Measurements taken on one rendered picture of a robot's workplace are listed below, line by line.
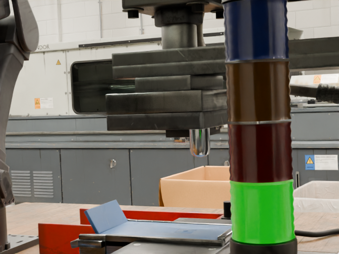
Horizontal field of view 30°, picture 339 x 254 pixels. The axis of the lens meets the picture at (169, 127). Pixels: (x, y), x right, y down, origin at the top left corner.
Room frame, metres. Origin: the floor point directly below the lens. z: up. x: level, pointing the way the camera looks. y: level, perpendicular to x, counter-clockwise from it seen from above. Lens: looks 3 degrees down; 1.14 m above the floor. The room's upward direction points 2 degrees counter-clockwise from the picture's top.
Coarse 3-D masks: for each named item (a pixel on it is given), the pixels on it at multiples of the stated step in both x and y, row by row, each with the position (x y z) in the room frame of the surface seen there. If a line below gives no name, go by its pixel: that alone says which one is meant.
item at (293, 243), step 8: (224, 0) 0.37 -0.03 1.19; (232, 0) 0.36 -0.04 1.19; (240, 0) 0.36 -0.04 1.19; (288, 0) 0.37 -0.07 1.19; (232, 240) 0.37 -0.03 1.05; (296, 240) 0.37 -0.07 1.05; (232, 248) 0.37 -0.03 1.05; (240, 248) 0.36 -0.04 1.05; (248, 248) 0.36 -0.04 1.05; (256, 248) 0.36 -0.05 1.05; (264, 248) 0.36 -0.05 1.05; (272, 248) 0.36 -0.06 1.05; (280, 248) 0.36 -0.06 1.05; (288, 248) 0.36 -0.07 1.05; (296, 248) 0.37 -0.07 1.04
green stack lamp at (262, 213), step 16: (240, 192) 0.36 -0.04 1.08; (256, 192) 0.36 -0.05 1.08; (272, 192) 0.36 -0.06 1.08; (288, 192) 0.36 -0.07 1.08; (240, 208) 0.36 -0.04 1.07; (256, 208) 0.36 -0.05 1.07; (272, 208) 0.36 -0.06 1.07; (288, 208) 0.36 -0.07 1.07; (240, 224) 0.36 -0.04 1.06; (256, 224) 0.36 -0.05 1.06; (272, 224) 0.36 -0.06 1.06; (288, 224) 0.36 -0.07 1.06; (240, 240) 0.36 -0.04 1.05; (256, 240) 0.36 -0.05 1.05; (272, 240) 0.36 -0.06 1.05; (288, 240) 0.36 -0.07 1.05
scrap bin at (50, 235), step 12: (84, 216) 1.01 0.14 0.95; (132, 216) 0.98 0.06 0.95; (144, 216) 0.97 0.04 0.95; (156, 216) 0.96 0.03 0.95; (168, 216) 0.95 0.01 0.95; (180, 216) 0.94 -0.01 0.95; (192, 216) 0.94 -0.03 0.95; (204, 216) 0.93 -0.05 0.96; (216, 216) 0.92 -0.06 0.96; (48, 228) 0.90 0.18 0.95; (60, 228) 0.89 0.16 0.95; (72, 228) 0.88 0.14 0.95; (84, 228) 0.88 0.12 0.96; (48, 240) 0.90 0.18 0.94; (60, 240) 0.89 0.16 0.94; (72, 240) 0.88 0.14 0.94; (48, 252) 0.90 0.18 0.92; (60, 252) 0.89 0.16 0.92; (72, 252) 0.88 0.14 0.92
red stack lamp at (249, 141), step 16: (240, 128) 0.36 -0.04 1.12; (256, 128) 0.36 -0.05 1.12; (272, 128) 0.36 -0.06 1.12; (288, 128) 0.36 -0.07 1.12; (240, 144) 0.36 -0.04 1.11; (256, 144) 0.36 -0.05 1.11; (272, 144) 0.36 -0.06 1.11; (288, 144) 0.36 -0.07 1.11; (240, 160) 0.36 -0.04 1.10; (256, 160) 0.36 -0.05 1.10; (272, 160) 0.36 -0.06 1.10; (288, 160) 0.36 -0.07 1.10; (240, 176) 0.36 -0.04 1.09; (256, 176) 0.36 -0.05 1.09; (272, 176) 0.36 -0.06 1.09; (288, 176) 0.36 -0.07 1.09
